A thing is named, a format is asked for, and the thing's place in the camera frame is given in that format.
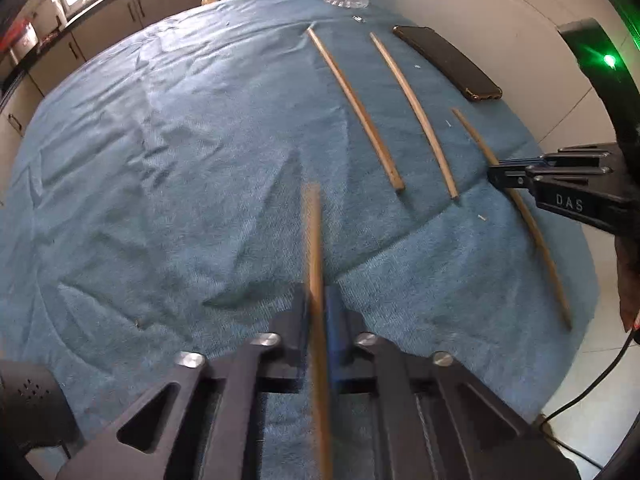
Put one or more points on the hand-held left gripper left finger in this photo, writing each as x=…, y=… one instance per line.
x=295, y=340

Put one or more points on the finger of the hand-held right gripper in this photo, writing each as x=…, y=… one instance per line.
x=515, y=180
x=580, y=157

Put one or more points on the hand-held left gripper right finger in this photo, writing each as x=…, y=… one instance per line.
x=334, y=330

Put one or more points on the thin bamboo chopstick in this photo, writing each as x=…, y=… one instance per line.
x=357, y=110
x=315, y=260
x=417, y=110
x=542, y=255

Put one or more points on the person's right hand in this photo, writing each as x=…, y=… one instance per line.
x=630, y=280

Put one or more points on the black phone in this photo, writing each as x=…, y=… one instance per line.
x=445, y=62

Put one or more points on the teal table cloth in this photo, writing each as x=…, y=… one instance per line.
x=175, y=185

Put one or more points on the black perforated plastic object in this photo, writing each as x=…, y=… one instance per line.
x=30, y=410

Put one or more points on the black kitchen countertop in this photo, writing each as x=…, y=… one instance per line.
x=30, y=67

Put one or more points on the silver cooker with red lid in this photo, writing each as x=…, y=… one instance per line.
x=20, y=40

